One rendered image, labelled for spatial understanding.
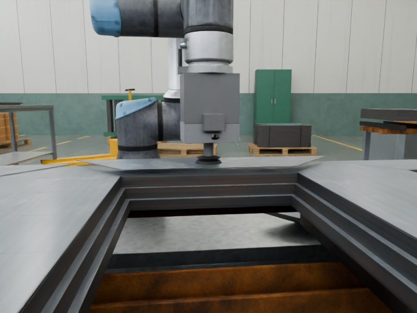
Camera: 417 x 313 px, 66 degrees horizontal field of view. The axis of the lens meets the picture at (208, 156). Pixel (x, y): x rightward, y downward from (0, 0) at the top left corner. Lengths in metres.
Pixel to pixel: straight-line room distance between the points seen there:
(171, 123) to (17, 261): 0.71
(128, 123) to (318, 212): 0.63
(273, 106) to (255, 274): 9.27
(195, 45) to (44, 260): 0.35
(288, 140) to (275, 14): 5.24
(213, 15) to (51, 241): 0.36
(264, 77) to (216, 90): 9.22
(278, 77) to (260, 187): 9.31
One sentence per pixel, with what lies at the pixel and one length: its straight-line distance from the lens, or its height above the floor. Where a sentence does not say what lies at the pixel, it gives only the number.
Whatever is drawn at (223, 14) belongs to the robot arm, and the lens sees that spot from 0.50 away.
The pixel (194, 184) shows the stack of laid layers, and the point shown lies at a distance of 0.48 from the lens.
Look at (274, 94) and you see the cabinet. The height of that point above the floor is 1.23.
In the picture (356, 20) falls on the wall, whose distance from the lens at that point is 11.33.
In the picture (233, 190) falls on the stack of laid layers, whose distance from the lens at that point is 0.48.
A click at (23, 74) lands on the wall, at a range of 11.79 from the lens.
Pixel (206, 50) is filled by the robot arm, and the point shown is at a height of 1.04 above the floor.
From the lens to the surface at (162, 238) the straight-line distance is 0.72.
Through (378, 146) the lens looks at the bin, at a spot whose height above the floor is 0.30.
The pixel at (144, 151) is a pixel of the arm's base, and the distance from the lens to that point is 0.93.
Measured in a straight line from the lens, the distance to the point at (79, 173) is 0.52.
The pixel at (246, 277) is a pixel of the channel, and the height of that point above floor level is 0.71.
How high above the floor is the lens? 0.97
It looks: 9 degrees down
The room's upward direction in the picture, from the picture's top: straight up
